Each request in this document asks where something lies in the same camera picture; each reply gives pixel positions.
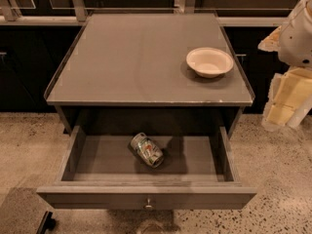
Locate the green 7up soda can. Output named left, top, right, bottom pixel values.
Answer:
left=131, top=133, right=164, bottom=168

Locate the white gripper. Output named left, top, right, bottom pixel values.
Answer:
left=257, top=7, right=312, bottom=131

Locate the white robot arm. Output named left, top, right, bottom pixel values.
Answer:
left=258, top=0, right=312, bottom=132

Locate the grey cabinet with counter top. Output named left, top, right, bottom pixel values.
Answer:
left=45, top=14, right=254, bottom=127

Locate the open grey top drawer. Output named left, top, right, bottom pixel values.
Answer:
left=37, top=127, right=256, bottom=211

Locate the white paper bowl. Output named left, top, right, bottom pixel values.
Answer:
left=186, top=48, right=234, bottom=78

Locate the round metal drawer knob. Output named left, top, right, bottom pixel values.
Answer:
left=143, top=198, right=154, bottom=211

